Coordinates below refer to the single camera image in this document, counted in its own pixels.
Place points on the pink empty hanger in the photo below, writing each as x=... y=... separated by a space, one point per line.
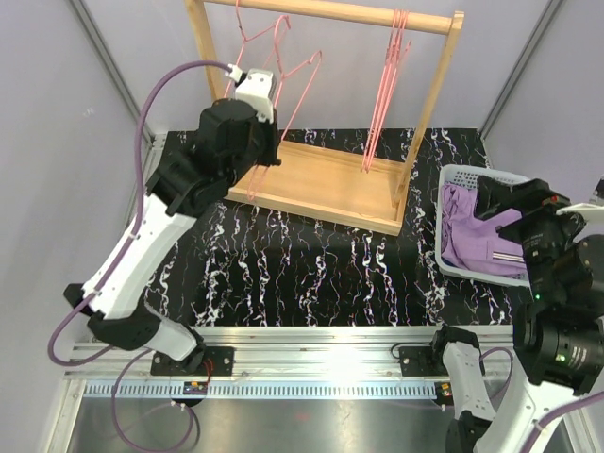
x=382 y=94
x=388 y=94
x=394 y=89

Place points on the aluminium mounting rail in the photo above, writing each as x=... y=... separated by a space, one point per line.
x=340 y=354

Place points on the purple trousers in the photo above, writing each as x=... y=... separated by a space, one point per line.
x=472 y=244

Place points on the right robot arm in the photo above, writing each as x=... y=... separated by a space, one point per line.
x=557 y=336

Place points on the white slotted cable duct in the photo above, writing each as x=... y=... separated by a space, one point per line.
x=268 y=390

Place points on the white plastic basket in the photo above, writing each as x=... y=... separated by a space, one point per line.
x=466 y=176

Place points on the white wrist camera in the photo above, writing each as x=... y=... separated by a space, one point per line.
x=256 y=88
x=592 y=211

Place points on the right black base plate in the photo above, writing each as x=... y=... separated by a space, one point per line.
x=418 y=360

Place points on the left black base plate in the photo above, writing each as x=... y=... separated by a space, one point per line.
x=217 y=360

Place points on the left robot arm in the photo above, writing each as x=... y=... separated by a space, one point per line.
x=176 y=195

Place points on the wooden clothes rack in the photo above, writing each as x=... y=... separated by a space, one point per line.
x=345 y=188

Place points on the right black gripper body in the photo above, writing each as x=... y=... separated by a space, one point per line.
x=545 y=236

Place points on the pink hanger holding purple trousers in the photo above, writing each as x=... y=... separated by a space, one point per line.
x=294 y=79

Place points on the pink wire hanger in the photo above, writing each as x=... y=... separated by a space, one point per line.
x=248 y=38

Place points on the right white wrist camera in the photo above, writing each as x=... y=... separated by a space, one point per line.
x=592 y=211

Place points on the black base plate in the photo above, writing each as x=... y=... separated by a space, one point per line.
x=217 y=360
x=418 y=360

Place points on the black marble pattern mat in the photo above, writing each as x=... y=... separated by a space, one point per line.
x=245 y=266

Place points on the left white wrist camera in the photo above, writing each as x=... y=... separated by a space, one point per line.
x=256 y=88

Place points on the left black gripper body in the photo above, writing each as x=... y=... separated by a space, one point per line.
x=263 y=143

